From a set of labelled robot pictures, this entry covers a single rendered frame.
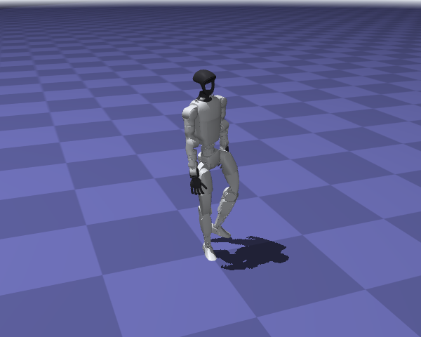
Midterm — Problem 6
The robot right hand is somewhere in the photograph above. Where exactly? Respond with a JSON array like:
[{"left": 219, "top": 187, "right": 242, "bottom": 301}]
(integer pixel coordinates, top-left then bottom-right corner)
[{"left": 189, "top": 168, "right": 207, "bottom": 195}]

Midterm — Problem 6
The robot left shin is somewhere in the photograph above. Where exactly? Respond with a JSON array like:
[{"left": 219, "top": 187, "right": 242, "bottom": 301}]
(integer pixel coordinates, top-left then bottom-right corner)
[{"left": 215, "top": 188, "right": 239, "bottom": 229}]

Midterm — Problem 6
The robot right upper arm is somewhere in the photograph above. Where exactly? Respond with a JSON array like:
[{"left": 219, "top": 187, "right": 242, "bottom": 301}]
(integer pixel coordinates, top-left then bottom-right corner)
[{"left": 182, "top": 105, "right": 199, "bottom": 148}]

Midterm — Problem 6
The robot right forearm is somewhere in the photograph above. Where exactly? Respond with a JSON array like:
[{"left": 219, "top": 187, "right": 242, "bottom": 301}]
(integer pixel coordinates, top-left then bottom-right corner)
[{"left": 185, "top": 139, "right": 198, "bottom": 176}]

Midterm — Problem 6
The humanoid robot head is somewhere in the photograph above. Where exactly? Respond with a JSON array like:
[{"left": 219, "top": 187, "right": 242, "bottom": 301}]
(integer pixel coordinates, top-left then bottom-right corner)
[{"left": 193, "top": 70, "right": 216, "bottom": 102}]

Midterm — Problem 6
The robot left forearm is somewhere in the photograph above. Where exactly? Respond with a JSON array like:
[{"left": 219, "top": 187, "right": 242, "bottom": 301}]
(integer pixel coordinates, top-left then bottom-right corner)
[{"left": 219, "top": 127, "right": 229, "bottom": 150}]

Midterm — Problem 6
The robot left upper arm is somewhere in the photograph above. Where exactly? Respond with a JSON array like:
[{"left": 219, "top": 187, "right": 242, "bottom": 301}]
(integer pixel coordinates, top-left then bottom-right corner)
[{"left": 215, "top": 95, "right": 229, "bottom": 132}]

